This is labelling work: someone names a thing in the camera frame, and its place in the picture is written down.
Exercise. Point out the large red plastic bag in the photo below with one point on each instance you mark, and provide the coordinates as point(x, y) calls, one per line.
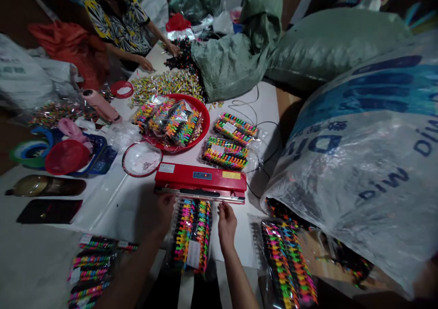
point(72, 49)

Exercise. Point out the red plastic colander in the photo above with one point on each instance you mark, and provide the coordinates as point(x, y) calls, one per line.
point(66, 157)

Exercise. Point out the person's right hand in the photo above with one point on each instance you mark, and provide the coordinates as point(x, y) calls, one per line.
point(227, 225)

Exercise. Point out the white printed sack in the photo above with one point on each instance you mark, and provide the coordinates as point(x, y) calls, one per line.
point(20, 72)

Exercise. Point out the pink bottle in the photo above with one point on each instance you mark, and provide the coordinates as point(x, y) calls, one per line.
point(101, 105)

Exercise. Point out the small red bowl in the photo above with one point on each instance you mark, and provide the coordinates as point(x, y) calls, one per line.
point(122, 90)

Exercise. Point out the red heat sealer machine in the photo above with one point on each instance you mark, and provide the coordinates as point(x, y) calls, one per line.
point(200, 180)

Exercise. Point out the stack of long clip packets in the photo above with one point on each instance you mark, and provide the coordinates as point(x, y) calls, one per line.
point(90, 271)

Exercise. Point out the person's legs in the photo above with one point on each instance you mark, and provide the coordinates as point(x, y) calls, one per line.
point(188, 295)

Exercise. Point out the white round red-rimmed lid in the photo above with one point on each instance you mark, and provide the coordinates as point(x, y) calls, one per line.
point(142, 160)

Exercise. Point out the pile of colourful loose clips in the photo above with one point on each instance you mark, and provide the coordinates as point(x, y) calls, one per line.
point(164, 84)

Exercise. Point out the blue plastic basket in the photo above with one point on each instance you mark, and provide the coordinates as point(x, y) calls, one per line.
point(104, 156)

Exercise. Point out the pink plastic bag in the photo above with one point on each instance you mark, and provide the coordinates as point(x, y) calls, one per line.
point(72, 129)

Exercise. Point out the clear bag of loose clips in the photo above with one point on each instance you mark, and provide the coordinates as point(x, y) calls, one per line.
point(54, 112)

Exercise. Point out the pile of black loose clips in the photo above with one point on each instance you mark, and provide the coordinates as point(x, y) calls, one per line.
point(181, 57)

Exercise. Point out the small red plastic bag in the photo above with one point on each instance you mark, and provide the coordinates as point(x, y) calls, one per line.
point(177, 22)

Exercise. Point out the red plastic basin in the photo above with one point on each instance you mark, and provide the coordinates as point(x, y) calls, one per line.
point(202, 112)

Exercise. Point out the black phone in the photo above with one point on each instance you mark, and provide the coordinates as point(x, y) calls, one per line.
point(49, 211)

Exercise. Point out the person's right fingers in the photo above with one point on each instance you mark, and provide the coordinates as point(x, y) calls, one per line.
point(223, 209)

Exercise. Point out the person's left hand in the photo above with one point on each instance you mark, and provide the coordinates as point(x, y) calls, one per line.
point(166, 209)

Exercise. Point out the cardboard box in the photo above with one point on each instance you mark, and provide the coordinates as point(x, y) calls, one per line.
point(321, 250)

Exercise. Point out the stack of green blue bowls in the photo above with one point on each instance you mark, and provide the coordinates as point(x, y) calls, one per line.
point(29, 151)

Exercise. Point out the large clear blue-printed sack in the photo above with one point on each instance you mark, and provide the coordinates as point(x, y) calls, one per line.
point(362, 158)

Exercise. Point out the brown bottle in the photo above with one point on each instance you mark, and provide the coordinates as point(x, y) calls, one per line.
point(44, 185)

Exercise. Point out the large full green sack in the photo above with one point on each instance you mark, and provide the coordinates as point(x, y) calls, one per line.
point(328, 45)

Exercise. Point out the wide clear packet colourful clips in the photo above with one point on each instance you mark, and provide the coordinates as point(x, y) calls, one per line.
point(287, 268)

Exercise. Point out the green woven sack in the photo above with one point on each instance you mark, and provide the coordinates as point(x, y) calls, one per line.
point(232, 59)

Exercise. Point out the person's left fingers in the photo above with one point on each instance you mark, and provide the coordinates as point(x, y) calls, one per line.
point(171, 203)

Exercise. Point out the long clear packet colourful clips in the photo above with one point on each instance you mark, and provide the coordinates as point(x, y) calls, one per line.
point(192, 233)

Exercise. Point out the crumpled clear plastic bags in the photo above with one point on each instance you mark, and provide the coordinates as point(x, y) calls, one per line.
point(121, 136)

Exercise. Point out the heap of clip packets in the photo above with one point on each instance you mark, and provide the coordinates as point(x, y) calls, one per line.
point(167, 120)

